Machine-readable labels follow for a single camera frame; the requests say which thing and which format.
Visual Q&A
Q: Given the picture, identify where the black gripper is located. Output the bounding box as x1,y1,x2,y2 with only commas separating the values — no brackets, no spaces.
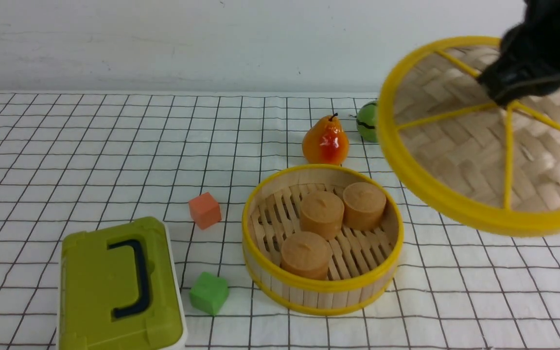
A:
477,0,560,106

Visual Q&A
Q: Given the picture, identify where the yellow woven steamer lid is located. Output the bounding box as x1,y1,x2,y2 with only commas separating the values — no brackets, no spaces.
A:
376,36,560,237

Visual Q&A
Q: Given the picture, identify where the yellow bamboo steamer basket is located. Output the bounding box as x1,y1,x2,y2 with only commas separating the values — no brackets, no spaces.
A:
242,164,404,316

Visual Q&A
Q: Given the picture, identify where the green toy watermelon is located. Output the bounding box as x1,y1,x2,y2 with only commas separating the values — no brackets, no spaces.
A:
353,100,378,142

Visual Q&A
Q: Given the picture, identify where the brown round bun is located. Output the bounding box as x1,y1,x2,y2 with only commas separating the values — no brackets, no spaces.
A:
299,191,345,241
280,232,333,280
342,182,387,231

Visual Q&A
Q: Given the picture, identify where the orange toy pear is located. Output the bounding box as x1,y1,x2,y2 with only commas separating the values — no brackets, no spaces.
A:
302,113,350,166

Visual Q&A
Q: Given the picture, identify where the orange foam cube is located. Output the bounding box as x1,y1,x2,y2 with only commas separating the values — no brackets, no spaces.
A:
188,192,222,230

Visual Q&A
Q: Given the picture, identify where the green foam cube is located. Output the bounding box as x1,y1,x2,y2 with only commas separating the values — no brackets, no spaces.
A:
189,272,229,316

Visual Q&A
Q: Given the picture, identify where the green lidded storage box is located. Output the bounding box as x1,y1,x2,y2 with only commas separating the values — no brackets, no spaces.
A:
56,216,188,350

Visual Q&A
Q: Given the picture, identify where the white checkered tablecloth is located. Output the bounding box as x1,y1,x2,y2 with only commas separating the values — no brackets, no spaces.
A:
0,93,560,350

